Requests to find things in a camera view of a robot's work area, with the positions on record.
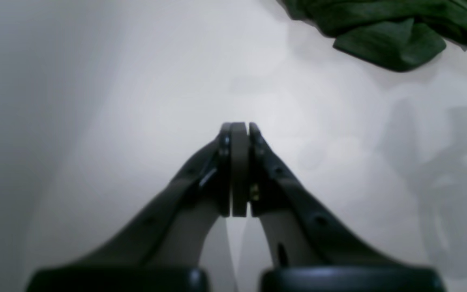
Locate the dark green t-shirt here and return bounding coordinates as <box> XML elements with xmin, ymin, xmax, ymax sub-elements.
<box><xmin>282</xmin><ymin>0</ymin><xmax>467</xmax><ymax>72</ymax></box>

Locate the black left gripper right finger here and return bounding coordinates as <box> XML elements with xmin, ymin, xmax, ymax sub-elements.
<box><xmin>249</xmin><ymin>122</ymin><xmax>446</xmax><ymax>292</ymax></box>

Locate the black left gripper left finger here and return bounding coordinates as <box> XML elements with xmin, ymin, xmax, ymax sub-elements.
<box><xmin>26</xmin><ymin>122</ymin><xmax>249</xmax><ymax>292</ymax></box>

